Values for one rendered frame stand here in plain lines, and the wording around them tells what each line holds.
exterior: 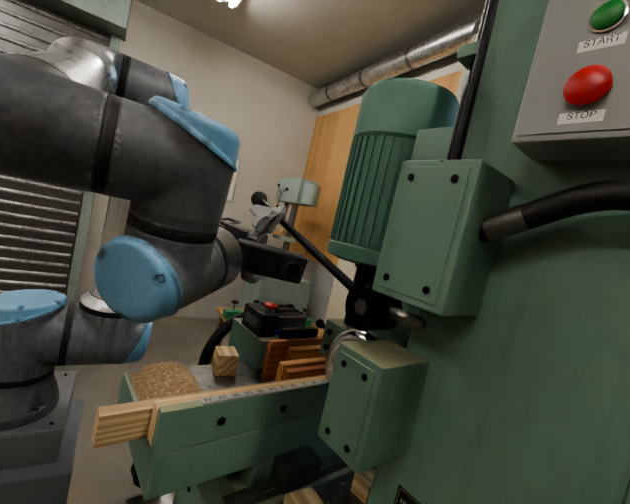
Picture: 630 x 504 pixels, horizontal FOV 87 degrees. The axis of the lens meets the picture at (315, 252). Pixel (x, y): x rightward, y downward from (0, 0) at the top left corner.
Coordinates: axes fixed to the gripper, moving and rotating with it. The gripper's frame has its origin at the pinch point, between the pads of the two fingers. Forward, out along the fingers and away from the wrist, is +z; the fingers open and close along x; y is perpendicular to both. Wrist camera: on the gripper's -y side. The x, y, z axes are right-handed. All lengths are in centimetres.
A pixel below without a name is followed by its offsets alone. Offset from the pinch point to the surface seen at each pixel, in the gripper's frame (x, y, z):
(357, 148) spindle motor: -22.2, -9.0, -2.0
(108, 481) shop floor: 129, 45, 35
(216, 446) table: 22.0, -9.1, -27.0
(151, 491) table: 25.7, -5.0, -33.3
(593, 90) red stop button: -29, -29, -32
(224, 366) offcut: 22.4, -1.4, -11.0
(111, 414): 17.9, 2.3, -33.9
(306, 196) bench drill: 6, 49, 204
